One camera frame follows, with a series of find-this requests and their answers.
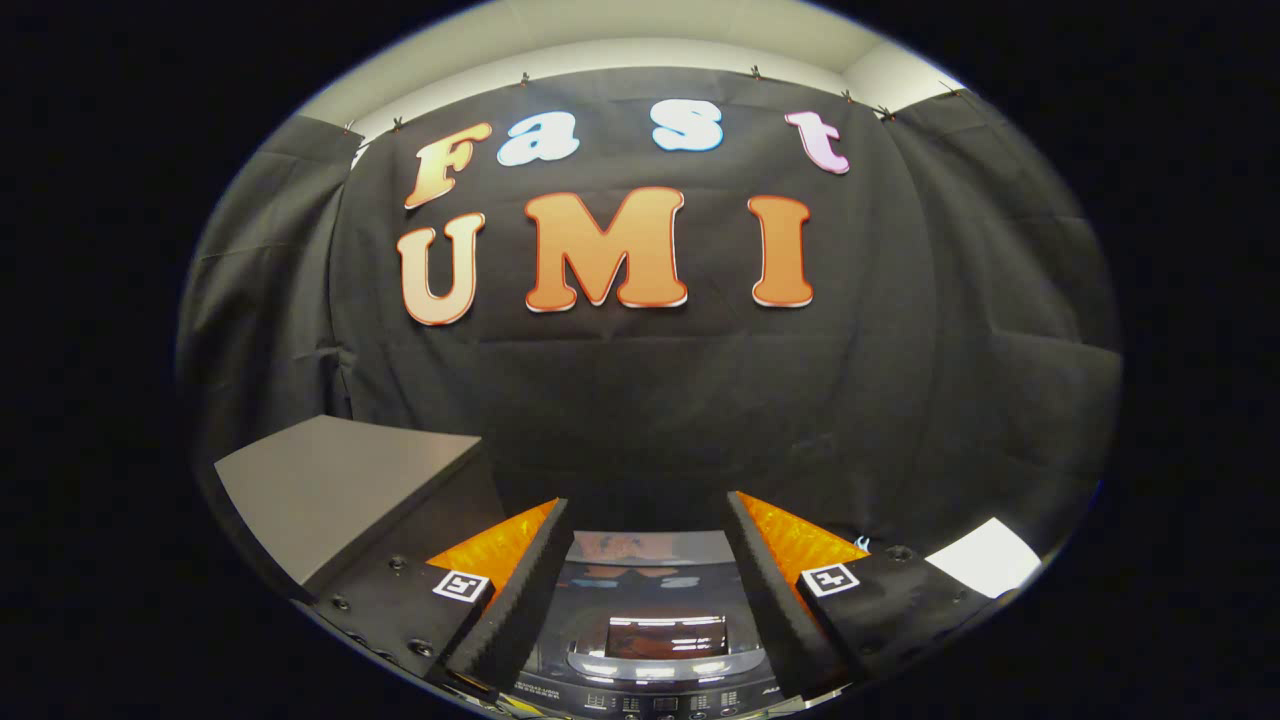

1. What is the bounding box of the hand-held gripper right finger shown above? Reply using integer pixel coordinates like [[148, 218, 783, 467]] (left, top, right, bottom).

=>
[[725, 490, 1011, 701]]

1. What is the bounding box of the grey washing machine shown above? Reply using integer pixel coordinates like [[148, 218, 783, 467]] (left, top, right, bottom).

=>
[[498, 530, 833, 718]]

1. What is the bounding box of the black backdrop cloth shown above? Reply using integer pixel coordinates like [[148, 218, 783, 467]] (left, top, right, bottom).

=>
[[175, 65, 1123, 561]]

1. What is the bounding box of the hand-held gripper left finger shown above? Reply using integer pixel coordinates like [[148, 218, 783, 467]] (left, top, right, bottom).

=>
[[310, 497, 573, 701]]

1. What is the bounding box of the grey box stand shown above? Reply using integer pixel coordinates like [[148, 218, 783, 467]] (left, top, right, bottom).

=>
[[213, 415, 506, 601]]

